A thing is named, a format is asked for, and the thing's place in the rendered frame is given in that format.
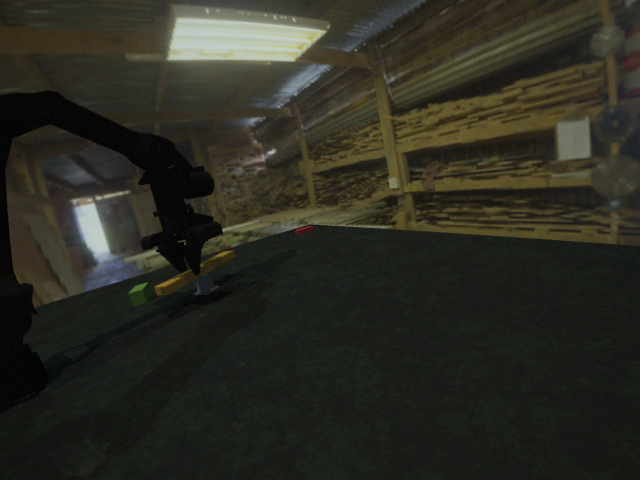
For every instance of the yellow bar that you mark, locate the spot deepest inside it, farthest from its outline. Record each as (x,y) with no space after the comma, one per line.
(174,283)

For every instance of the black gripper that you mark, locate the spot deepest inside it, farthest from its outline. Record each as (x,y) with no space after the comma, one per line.
(174,219)

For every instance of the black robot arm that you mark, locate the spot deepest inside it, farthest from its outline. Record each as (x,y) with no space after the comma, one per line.
(22,374)

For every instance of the small green cube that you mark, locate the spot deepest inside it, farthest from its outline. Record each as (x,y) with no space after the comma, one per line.
(140,294)

